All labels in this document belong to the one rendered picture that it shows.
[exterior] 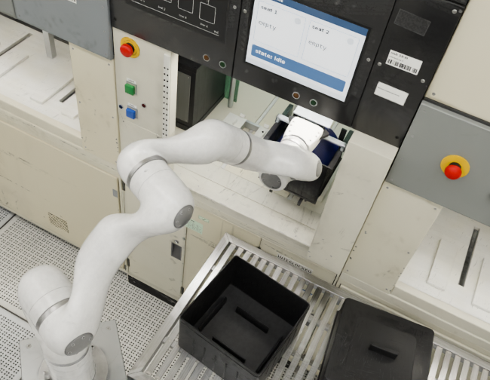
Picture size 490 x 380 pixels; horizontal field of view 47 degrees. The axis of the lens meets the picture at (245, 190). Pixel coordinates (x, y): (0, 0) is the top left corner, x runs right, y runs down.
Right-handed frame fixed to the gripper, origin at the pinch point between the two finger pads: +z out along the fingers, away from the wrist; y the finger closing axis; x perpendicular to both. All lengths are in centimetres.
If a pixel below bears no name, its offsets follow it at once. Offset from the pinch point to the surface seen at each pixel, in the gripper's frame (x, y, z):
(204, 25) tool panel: 29.3, -31.0, -18.9
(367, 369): -37, 46, -48
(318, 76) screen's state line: 28.1, 1.8, -18.7
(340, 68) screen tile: 32.6, 6.4, -18.7
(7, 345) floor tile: -124, -85, -71
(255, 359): -46, 16, -58
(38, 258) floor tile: -124, -103, -30
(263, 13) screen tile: 39.0, -15.5, -18.9
